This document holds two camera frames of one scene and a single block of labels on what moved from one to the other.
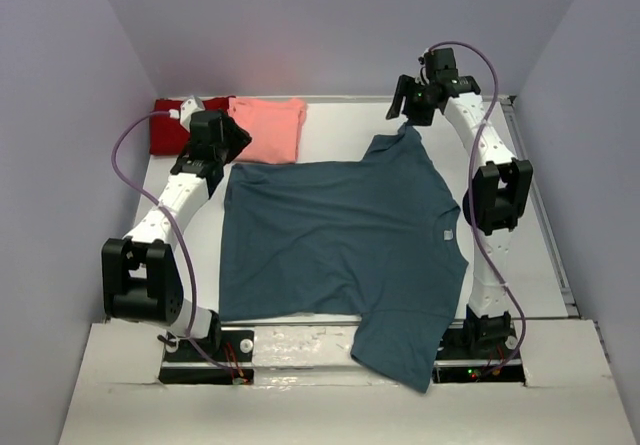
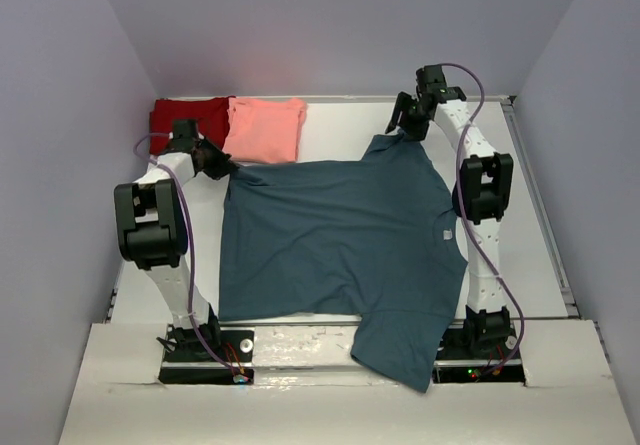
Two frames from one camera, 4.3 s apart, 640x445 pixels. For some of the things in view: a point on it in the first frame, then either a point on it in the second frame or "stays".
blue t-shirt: [379, 239] stays
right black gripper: [413, 112] -> [409, 113]
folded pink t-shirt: [274, 126] stays
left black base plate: [187, 361] stays
